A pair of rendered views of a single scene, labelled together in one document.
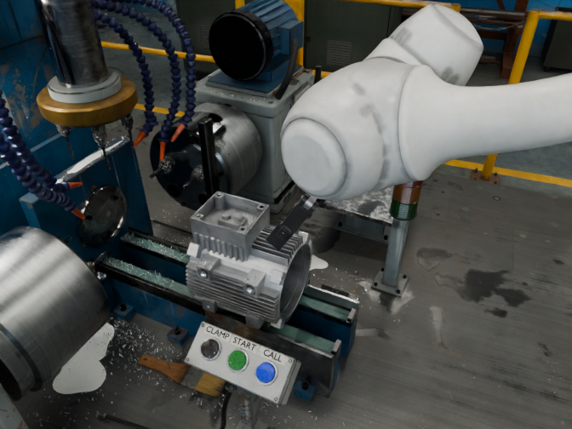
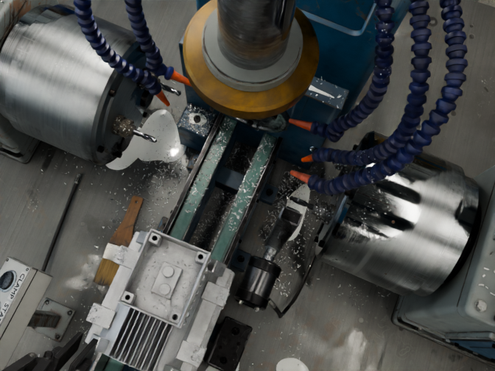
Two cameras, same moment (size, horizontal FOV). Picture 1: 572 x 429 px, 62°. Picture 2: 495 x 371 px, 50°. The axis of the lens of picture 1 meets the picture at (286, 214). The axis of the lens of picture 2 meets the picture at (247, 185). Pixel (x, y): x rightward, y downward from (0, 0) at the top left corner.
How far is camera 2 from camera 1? 0.86 m
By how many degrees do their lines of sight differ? 51
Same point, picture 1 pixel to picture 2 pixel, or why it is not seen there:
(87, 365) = (132, 149)
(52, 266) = (70, 104)
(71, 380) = not seen: hidden behind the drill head
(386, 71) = not seen: outside the picture
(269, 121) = (454, 305)
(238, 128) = (406, 258)
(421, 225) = not seen: outside the picture
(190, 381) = (110, 251)
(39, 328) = (23, 118)
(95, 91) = (213, 67)
